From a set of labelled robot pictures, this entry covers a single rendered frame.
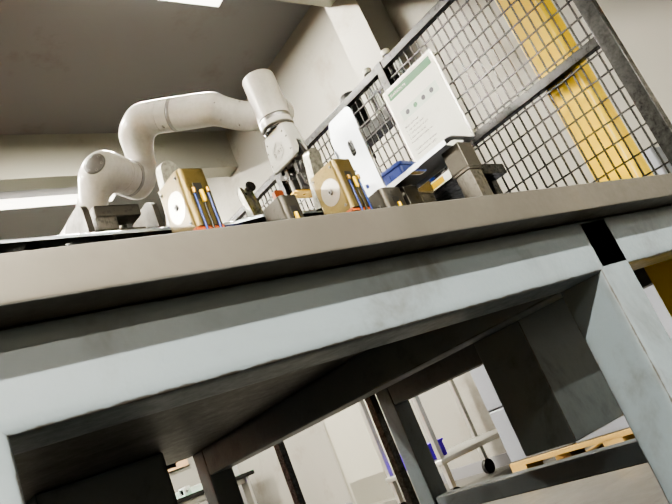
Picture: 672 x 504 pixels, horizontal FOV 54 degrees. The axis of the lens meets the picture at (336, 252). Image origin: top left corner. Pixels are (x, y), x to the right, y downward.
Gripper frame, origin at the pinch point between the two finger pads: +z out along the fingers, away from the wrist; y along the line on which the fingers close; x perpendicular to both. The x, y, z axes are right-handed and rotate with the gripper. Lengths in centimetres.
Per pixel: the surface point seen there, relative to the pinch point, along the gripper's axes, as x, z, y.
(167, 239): -78, 41, 63
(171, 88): 207, -288, -321
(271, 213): -22.3, 13.3, 11.8
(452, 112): 54, -14, 14
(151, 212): -29.3, -5.3, -20.1
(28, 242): -66, 11, 2
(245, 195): -1.5, -8.4, -19.6
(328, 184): -8.8, 9.9, 16.7
